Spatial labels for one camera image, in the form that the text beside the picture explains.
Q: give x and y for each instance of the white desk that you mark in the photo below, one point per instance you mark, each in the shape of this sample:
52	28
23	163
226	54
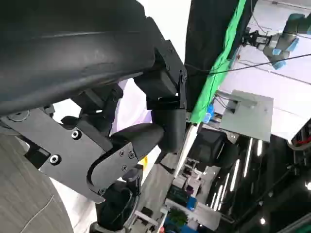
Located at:
201	213

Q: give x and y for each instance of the orange and white bread roll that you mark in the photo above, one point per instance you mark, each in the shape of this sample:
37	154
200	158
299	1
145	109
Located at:
144	162

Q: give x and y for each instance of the green plant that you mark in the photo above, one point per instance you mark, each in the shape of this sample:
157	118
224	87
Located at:
177	217

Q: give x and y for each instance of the black office chair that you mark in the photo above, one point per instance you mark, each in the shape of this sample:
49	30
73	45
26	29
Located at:
211	148

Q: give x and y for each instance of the black curtain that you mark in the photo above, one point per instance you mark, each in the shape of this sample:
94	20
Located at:
206	36

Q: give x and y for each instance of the grey metal plate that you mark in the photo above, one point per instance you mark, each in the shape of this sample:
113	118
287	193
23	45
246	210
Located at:
247	114

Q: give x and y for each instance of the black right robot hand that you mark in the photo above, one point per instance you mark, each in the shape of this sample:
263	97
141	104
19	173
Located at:
116	206

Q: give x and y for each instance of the green cloth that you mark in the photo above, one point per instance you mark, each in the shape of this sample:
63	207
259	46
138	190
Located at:
218	68

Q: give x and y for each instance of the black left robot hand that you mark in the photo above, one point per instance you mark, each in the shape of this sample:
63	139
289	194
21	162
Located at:
73	48

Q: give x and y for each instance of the lilac plate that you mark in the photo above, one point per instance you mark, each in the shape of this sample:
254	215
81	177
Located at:
132	106

